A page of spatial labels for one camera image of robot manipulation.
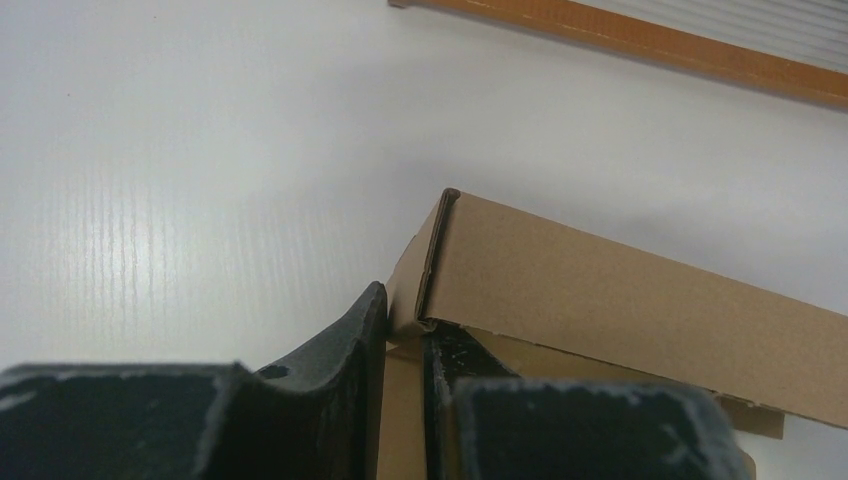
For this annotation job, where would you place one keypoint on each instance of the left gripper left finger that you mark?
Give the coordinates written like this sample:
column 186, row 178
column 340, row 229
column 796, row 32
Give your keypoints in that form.
column 312, row 414

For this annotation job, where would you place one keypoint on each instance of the brown cardboard box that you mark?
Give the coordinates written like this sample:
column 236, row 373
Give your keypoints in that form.
column 553, row 301

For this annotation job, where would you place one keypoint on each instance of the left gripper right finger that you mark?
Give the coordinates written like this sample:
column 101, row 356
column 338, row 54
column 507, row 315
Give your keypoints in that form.
column 482, row 420

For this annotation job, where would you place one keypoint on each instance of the orange wooden shelf rack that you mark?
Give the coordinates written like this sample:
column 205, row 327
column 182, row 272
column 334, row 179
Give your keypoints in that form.
column 662, row 45

